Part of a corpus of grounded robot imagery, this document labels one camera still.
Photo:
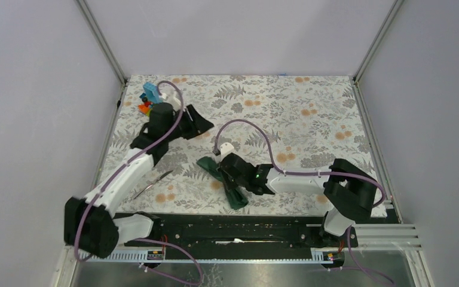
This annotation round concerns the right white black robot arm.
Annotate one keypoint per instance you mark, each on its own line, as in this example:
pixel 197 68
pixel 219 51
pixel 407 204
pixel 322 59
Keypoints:
pixel 350 190

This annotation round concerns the aluminium frame post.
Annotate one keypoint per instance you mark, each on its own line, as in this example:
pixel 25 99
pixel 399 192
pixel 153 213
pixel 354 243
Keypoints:
pixel 388 21
pixel 101 40

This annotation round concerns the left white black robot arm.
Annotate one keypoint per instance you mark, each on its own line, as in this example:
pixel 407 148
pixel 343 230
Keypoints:
pixel 90 223

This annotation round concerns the dark green cloth napkin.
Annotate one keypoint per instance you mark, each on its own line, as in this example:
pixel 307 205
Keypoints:
pixel 235 197

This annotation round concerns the floral patterned table mat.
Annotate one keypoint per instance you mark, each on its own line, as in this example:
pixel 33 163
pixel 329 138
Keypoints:
pixel 296 121

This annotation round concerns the colourful toy brick build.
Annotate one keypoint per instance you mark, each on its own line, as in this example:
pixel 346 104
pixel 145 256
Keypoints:
pixel 149 98

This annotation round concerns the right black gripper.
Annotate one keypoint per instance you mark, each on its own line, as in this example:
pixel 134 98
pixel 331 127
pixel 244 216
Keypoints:
pixel 229 184

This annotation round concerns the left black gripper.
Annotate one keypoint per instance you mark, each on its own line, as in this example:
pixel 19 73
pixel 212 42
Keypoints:
pixel 200 125

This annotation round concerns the aluminium rail right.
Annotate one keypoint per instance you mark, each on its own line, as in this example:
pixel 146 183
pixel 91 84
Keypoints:
pixel 387 237

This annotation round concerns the right aluminium frame post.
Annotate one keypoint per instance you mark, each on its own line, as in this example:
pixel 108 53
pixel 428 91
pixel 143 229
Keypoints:
pixel 388 21

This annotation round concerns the left aluminium frame post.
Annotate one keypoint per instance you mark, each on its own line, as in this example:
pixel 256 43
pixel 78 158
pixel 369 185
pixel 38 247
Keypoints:
pixel 101 40

